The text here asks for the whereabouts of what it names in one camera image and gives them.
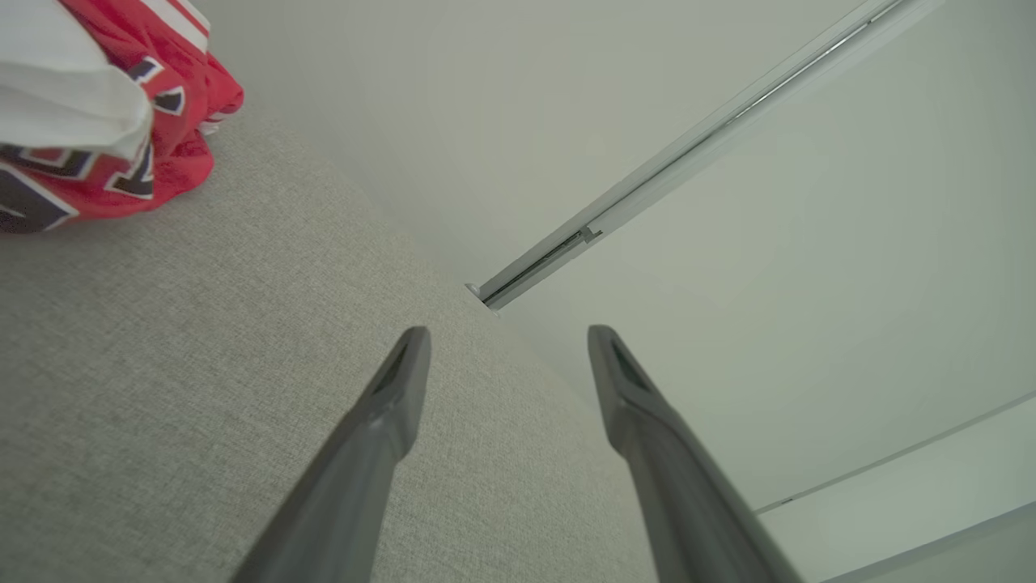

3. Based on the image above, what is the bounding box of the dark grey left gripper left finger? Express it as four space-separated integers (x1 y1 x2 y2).
231 326 432 583

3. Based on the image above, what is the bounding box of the red white striped jersey top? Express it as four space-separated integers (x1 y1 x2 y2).
0 0 245 236

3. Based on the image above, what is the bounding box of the grey metal partition post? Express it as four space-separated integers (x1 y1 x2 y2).
466 0 944 312

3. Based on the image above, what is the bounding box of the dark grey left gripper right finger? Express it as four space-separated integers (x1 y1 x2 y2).
588 325 804 583

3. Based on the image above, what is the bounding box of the grey fabric sofa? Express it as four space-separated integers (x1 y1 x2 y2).
0 105 660 583

